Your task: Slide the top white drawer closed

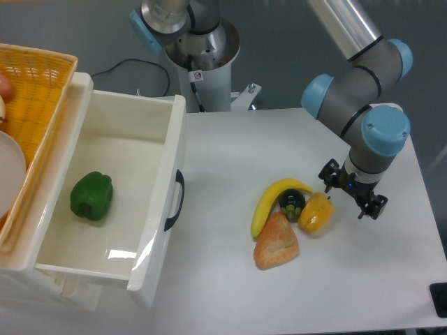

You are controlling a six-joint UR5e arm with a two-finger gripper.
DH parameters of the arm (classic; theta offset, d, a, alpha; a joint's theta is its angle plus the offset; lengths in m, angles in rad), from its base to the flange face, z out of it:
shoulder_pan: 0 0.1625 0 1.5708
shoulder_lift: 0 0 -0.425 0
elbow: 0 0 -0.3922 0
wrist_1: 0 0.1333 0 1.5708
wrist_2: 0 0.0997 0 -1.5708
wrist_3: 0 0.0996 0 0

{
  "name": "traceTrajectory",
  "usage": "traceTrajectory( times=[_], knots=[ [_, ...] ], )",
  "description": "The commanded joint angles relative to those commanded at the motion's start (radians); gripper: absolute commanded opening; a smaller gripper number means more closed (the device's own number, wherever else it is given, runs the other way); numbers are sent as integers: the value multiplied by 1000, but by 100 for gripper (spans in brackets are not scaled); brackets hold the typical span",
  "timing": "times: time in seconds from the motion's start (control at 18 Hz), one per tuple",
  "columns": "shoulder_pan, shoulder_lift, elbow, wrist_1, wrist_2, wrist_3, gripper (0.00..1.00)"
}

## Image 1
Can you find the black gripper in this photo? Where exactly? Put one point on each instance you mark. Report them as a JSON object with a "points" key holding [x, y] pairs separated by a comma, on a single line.
{"points": [[370, 204]]}

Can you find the white top drawer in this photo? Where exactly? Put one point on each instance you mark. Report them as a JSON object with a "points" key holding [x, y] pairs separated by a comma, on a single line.
{"points": [[139, 142]]}

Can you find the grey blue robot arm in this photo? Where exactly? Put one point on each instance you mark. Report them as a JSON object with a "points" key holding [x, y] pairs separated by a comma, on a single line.
{"points": [[375, 134]]}

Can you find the white drawer cabinet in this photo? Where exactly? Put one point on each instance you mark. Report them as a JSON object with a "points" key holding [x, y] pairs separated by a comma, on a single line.
{"points": [[21, 279]]}

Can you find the yellow bell pepper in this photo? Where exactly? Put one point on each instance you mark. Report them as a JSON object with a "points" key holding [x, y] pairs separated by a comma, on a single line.
{"points": [[316, 213]]}

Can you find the dark purple eggplant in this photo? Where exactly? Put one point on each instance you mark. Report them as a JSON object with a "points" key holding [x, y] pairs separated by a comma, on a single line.
{"points": [[291, 202]]}

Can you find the yellow banana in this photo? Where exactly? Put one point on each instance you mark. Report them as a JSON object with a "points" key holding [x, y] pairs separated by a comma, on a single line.
{"points": [[268, 199]]}

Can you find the triangular bread piece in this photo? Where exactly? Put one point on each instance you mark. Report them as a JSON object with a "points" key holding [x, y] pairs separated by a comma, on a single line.
{"points": [[277, 244]]}

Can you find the black corner object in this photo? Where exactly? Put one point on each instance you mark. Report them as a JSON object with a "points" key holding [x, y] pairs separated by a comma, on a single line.
{"points": [[438, 293]]}

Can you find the green bell pepper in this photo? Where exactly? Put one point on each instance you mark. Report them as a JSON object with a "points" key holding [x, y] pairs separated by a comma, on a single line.
{"points": [[91, 197]]}

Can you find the orange woven basket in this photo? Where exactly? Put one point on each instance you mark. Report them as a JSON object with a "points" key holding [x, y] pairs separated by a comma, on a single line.
{"points": [[40, 79]]}

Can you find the white plate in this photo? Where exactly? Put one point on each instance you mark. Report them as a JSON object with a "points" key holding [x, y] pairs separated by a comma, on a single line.
{"points": [[13, 172]]}

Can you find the red apple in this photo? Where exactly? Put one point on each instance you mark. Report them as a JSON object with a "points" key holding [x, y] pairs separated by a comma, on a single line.
{"points": [[6, 87]]}

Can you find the metal table bracket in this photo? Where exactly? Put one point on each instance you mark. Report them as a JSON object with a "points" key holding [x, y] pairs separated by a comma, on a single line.
{"points": [[245, 100]]}

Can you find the black drawer handle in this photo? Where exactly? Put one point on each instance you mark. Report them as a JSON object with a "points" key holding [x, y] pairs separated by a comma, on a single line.
{"points": [[178, 201]]}

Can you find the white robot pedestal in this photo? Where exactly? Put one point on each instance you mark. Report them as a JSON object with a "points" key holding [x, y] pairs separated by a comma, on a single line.
{"points": [[203, 64]]}

